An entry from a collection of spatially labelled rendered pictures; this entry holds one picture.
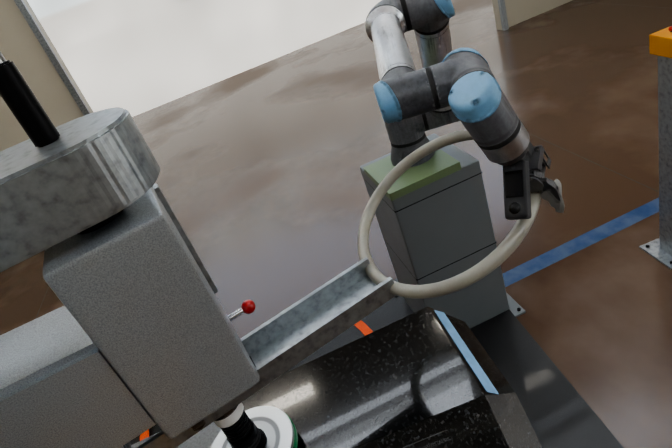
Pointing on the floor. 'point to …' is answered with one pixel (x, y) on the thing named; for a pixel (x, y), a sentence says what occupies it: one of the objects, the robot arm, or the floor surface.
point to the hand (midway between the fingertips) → (545, 212)
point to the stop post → (658, 45)
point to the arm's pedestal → (445, 240)
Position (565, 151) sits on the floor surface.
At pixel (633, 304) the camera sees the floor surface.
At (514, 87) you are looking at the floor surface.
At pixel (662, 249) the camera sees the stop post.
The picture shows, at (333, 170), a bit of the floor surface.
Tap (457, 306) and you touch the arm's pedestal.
